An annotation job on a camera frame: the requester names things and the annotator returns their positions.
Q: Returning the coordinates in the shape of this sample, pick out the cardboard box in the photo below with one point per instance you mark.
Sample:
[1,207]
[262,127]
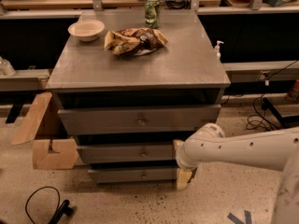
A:
[52,148]

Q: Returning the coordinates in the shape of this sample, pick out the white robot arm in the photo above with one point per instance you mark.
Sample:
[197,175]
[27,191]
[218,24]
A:
[276,150]

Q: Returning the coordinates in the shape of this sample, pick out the green soda can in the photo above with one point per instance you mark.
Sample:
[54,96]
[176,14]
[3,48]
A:
[152,13]

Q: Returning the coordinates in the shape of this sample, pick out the black chair leg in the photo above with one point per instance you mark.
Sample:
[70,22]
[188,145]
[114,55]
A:
[63,209]

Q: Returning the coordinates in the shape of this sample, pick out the crumpled chip bag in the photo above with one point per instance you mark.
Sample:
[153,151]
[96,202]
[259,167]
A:
[134,41]

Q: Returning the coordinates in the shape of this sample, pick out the white pump bottle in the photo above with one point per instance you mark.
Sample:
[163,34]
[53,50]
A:
[217,48]

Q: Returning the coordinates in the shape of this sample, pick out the white bowl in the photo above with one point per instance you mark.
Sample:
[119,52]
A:
[87,30]

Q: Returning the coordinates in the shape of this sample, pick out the grey drawer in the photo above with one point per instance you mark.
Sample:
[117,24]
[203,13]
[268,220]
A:
[137,119]
[127,153]
[135,174]

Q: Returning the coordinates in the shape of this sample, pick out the grey drawer cabinet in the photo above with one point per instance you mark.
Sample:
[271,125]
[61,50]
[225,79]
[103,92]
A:
[186,71]

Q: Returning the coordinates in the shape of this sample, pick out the foam gripper body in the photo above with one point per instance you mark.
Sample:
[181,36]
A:
[181,158]

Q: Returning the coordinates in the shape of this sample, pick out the grey top drawer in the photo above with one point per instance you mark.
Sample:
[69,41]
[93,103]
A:
[137,119]

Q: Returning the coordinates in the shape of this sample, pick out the orange bottle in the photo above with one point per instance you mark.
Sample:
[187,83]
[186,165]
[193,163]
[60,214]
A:
[293,93]

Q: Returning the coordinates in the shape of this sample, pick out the grey bottom drawer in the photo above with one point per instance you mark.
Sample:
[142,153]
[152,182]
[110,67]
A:
[135,174]

